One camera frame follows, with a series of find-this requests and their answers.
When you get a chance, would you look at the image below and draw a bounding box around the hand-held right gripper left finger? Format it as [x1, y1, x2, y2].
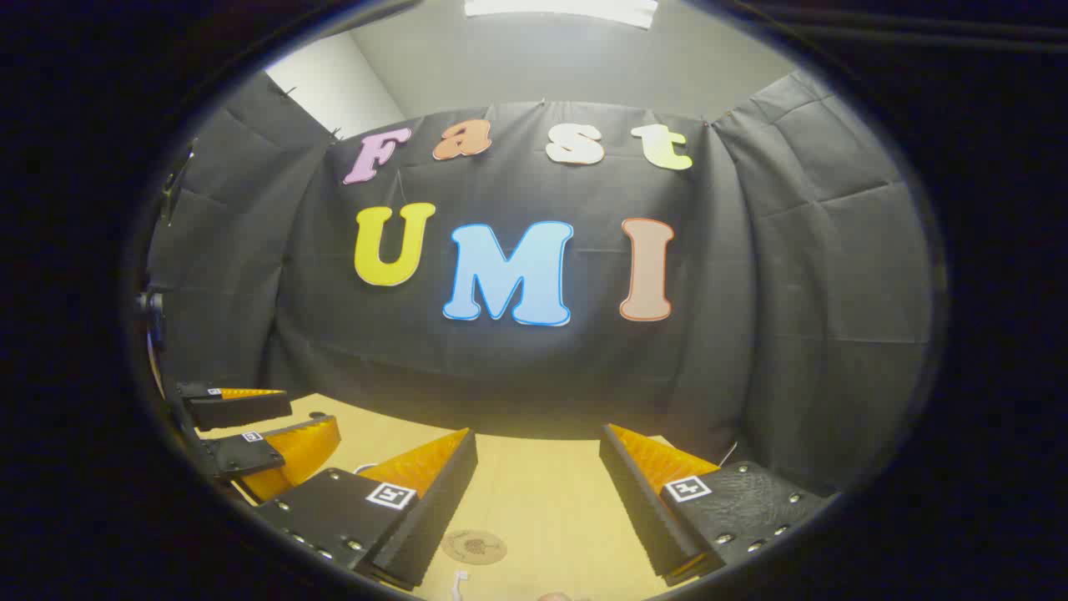
[250, 428, 479, 592]

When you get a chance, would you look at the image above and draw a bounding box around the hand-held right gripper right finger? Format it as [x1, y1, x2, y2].
[599, 423, 835, 588]

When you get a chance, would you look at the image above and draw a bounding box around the round cork coaster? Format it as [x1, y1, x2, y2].
[442, 530, 507, 566]

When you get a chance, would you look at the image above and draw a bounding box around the wooden desktop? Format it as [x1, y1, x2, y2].
[196, 392, 727, 601]

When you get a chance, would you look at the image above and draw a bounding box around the black backdrop cloth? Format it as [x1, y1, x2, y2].
[146, 71, 935, 493]

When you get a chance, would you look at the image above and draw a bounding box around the ceiling light panel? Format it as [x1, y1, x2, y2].
[463, 0, 660, 30]

